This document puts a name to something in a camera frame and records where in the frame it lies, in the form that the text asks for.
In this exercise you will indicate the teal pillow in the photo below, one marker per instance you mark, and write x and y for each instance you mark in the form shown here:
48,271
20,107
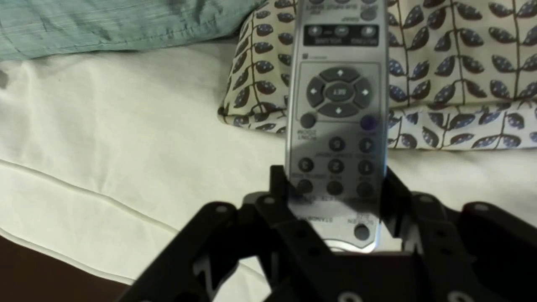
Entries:
112,26

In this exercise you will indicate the grey remote control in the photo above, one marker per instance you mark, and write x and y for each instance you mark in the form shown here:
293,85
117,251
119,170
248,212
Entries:
337,135

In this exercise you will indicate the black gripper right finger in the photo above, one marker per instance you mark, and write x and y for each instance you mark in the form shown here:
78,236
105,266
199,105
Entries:
476,253

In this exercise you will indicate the leaf patterned pillow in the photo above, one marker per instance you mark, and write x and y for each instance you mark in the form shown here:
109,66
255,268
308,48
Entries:
459,73

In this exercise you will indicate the white sofa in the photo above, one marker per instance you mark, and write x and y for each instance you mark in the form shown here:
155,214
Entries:
124,145

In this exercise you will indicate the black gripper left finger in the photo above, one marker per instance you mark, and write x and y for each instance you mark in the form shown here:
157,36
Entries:
236,258

